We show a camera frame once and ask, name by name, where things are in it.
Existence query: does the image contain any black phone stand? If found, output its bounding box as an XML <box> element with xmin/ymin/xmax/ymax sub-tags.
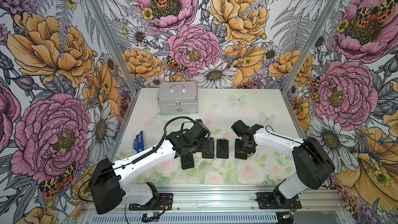
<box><xmin>234</xmin><ymin>139</ymin><xmax>248</xmax><ymax>160</ymax></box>
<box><xmin>201</xmin><ymin>138</ymin><xmax>215</xmax><ymax>159</ymax></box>
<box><xmin>180</xmin><ymin>155</ymin><xmax>195</xmax><ymax>170</ymax></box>
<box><xmin>216</xmin><ymin>139</ymin><xmax>229</xmax><ymax>159</ymax></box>

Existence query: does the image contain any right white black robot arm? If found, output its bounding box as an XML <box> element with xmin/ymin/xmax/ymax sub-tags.
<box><xmin>231</xmin><ymin>120</ymin><xmax>335</xmax><ymax>209</ymax></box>

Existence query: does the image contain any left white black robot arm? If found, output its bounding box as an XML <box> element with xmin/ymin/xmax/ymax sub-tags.
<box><xmin>88</xmin><ymin>117</ymin><xmax>210</xmax><ymax>215</ymax></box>

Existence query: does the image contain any blue packet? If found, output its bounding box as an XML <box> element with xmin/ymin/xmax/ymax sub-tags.
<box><xmin>133</xmin><ymin>131</ymin><xmax>145</xmax><ymax>153</ymax></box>

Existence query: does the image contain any silver aluminium case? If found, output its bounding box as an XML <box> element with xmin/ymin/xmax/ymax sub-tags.
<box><xmin>157</xmin><ymin>82</ymin><xmax>199</xmax><ymax>115</ymax></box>

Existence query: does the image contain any small circuit board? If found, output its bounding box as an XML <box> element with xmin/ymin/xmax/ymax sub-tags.
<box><xmin>141</xmin><ymin>212</ymin><xmax>159</xmax><ymax>223</ymax></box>

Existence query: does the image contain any aluminium front rail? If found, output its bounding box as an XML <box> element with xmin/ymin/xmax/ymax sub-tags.
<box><xmin>79</xmin><ymin>184</ymin><xmax>349</xmax><ymax>215</ymax></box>

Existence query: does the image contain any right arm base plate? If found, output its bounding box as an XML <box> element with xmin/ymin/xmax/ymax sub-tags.
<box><xmin>255</xmin><ymin>192</ymin><xmax>302</xmax><ymax>210</ymax></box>

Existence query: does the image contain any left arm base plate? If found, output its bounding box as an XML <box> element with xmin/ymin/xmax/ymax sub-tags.
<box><xmin>128</xmin><ymin>193</ymin><xmax>174</xmax><ymax>211</ymax></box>

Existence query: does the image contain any right aluminium corner post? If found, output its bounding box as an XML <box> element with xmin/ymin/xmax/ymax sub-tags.
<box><xmin>282</xmin><ymin>0</ymin><xmax>340</xmax><ymax>94</ymax></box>

